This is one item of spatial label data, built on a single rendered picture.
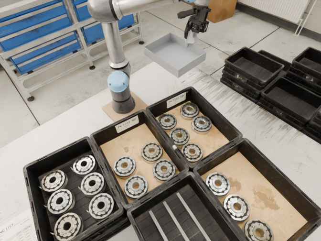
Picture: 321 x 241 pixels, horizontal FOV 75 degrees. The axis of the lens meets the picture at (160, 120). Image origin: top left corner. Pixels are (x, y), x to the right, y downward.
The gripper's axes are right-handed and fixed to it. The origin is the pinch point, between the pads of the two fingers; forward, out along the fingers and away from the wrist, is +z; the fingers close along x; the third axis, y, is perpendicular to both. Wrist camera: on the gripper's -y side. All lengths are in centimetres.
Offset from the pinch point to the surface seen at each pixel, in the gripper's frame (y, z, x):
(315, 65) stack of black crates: 50, 20, 134
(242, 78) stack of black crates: 13, 36, 75
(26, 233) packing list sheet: 7, 69, -99
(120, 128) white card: 5, 35, -47
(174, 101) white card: 12.1, 24.9, -16.1
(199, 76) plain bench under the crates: -3.4, 29.9, 31.2
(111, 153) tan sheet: 10, 43, -55
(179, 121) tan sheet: 20.4, 31.7, -19.2
